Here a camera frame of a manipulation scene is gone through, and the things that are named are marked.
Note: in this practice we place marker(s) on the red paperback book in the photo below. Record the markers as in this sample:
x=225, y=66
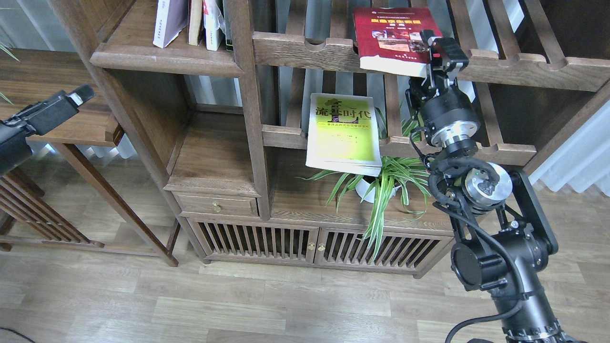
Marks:
x=389, y=39

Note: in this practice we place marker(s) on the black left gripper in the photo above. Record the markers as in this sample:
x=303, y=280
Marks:
x=39, y=118

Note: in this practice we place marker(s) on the dark upright book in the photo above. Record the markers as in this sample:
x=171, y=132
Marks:
x=228, y=30

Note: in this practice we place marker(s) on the brass cabinet door knobs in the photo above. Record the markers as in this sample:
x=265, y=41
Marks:
x=319, y=247

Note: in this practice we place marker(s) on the yellow-green paperback book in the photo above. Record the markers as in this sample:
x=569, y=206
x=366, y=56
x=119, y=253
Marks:
x=343, y=134

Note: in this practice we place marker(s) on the brass drawer knob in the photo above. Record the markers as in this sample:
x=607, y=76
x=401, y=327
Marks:
x=216, y=207

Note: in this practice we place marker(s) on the spider plant in white pot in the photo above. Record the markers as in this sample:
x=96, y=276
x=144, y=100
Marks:
x=395, y=171

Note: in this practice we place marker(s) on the white lilac paperback book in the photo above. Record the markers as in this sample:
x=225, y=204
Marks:
x=171, y=18

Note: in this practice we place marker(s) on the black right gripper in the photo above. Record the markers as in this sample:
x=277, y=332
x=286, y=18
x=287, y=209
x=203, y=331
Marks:
x=447, y=114

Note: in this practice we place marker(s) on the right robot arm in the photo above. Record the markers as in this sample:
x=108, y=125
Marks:
x=503, y=238

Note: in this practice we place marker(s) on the wooden side table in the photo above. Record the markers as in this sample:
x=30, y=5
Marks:
x=35, y=75

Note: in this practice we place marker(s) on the white plastic-wrapped upright book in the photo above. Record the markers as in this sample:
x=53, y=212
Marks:
x=214, y=25

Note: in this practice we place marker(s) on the white curtain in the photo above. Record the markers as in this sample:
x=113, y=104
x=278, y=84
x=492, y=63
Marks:
x=583, y=160

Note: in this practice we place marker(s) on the tan upright book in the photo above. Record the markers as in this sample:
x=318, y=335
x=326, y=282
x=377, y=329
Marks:
x=195, y=24

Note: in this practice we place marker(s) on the dark wooden bookshelf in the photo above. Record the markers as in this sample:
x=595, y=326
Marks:
x=229, y=126

